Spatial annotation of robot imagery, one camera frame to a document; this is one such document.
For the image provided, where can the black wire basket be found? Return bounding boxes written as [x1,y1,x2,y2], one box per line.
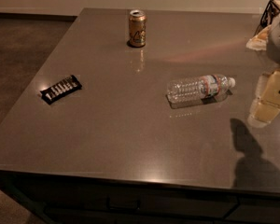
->
[259,0,280,28]

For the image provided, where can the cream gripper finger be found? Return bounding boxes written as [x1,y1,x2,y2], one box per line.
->
[246,26,270,51]
[247,69,280,128]

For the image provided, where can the clear plastic water bottle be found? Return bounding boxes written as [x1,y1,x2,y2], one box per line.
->
[166,74,236,104]

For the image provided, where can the orange soda can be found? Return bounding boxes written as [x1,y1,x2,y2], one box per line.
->
[129,9,147,48]

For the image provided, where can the black rxbar chocolate bar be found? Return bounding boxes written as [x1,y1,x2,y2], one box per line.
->
[40,75,82,105]

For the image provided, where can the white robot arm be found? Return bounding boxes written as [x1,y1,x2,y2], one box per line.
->
[246,13,280,128]

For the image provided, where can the black drawer handle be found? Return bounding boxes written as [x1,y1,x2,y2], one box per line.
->
[106,197,141,212]

